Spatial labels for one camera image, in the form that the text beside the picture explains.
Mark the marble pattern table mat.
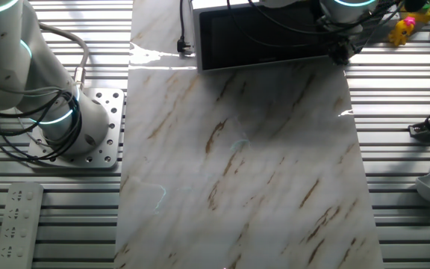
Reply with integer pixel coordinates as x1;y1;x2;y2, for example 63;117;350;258
113;0;386;269

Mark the grey robot power cable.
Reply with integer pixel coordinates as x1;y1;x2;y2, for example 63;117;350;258
38;22;91;91

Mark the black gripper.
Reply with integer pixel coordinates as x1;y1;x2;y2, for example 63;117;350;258
327;36;360;67

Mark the black microwave power cord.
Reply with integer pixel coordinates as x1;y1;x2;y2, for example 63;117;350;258
176;0;194;56

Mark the white power strip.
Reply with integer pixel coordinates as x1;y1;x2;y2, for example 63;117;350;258
0;181;45;269

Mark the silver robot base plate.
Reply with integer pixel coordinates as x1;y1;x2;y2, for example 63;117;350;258
26;87;126;170

